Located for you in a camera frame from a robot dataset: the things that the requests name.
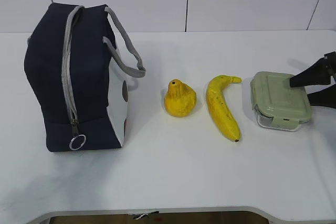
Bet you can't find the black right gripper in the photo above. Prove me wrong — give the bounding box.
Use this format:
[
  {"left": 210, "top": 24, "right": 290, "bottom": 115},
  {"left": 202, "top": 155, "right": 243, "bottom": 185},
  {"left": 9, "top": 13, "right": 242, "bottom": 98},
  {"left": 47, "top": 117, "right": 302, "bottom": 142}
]
[{"left": 289, "top": 51, "right": 336, "bottom": 109}]

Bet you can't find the green lidded glass container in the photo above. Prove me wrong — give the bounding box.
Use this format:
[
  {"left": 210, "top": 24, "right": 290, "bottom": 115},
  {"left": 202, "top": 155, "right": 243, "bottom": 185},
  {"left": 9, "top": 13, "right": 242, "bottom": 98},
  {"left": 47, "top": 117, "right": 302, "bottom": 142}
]
[{"left": 250, "top": 71, "right": 312, "bottom": 131}]

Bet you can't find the yellow banana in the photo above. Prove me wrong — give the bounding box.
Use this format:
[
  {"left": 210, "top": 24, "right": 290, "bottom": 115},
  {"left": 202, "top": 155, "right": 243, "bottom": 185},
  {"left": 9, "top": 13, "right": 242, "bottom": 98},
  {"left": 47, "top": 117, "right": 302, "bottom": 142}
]
[{"left": 206, "top": 75, "right": 242, "bottom": 142}]

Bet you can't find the yellow pear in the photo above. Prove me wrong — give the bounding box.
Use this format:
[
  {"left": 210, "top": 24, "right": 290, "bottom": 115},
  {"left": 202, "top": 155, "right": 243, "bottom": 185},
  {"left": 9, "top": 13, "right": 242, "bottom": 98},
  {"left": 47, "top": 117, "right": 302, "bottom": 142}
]
[{"left": 164, "top": 79, "right": 197, "bottom": 118}]

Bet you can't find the navy blue lunch bag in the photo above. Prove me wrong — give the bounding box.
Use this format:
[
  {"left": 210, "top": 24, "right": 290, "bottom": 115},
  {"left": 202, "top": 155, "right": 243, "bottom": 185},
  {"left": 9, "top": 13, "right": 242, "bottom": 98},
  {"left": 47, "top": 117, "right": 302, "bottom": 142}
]
[{"left": 24, "top": 3, "right": 146, "bottom": 152}]

